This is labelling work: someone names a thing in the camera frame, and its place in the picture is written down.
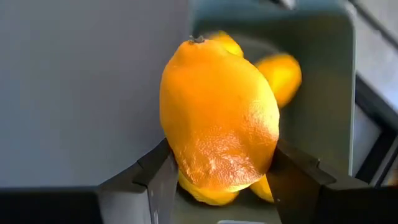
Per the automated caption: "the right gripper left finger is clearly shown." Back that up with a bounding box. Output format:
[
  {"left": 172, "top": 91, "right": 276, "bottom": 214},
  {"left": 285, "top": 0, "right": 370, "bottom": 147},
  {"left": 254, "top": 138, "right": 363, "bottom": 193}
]
[{"left": 0, "top": 139, "right": 179, "bottom": 224}]

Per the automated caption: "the teal plastic basket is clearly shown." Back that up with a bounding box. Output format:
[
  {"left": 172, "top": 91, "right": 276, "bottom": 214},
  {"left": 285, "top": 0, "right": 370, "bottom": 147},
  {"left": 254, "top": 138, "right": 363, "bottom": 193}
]
[{"left": 170, "top": 0, "right": 357, "bottom": 224}]

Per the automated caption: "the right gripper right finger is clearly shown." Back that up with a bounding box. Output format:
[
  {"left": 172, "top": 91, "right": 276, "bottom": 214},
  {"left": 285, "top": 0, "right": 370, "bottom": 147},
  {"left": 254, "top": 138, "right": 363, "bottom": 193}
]
[{"left": 266, "top": 139, "right": 398, "bottom": 224}]

